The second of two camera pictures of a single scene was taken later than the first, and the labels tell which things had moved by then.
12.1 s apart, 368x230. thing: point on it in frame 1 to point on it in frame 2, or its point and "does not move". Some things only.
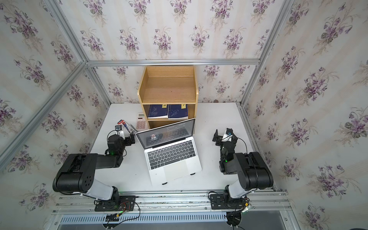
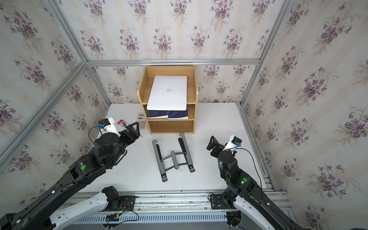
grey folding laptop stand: (166, 182) to (158, 154)
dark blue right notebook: (178, 111) does not move
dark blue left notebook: (158, 111) does not move
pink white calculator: (141, 124) does not move
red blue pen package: (127, 126) does not move
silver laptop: (171, 151) to (169, 93)
